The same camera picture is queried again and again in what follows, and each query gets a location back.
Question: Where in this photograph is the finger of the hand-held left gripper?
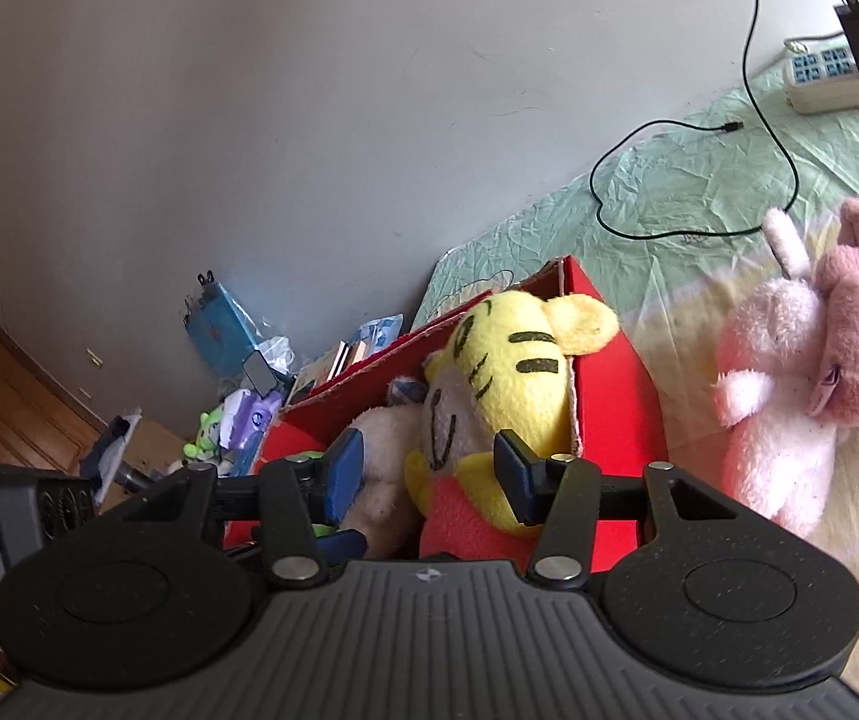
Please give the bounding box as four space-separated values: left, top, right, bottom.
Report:
315 527 370 562

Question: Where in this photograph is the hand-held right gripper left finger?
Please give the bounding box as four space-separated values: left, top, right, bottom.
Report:
99 427 366 590

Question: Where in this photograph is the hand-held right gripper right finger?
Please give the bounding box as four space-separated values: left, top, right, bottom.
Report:
493 431 753 584

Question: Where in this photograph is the white plush bunny plaid bow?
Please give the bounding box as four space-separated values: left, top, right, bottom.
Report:
339 379 430 560

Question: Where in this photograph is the green plush doll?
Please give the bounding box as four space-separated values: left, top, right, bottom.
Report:
290 450 334 539

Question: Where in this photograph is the red cardboard box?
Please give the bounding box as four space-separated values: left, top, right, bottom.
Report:
223 255 671 563

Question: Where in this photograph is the yellow tiger plush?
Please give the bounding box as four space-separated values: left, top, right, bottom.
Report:
403 289 621 563

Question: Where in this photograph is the pale pink plush bunny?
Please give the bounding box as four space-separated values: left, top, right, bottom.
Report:
710 206 859 541

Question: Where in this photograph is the wooden door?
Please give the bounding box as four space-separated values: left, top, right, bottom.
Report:
0 324 111 500

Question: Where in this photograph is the purple tissue pack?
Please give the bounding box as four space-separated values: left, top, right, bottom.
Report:
217 388 284 466

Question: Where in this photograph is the stack of books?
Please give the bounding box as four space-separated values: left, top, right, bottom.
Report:
290 340 370 400

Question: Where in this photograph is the black cylinder flashlight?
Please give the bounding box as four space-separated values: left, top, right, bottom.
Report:
112 459 156 492

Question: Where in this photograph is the small black mirror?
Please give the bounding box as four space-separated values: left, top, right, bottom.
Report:
241 349 274 393

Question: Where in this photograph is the clear plastic bag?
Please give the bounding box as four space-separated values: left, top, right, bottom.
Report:
258 335 297 377

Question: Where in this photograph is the green frog plush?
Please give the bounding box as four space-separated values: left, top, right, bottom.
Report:
183 406 234 466

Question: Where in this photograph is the blue plastic bag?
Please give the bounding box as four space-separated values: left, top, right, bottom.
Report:
183 270 265 377

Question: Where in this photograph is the white power strip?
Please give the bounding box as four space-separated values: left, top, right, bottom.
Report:
782 36 859 116

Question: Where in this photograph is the black charging cable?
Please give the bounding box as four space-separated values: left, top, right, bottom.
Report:
589 0 859 242

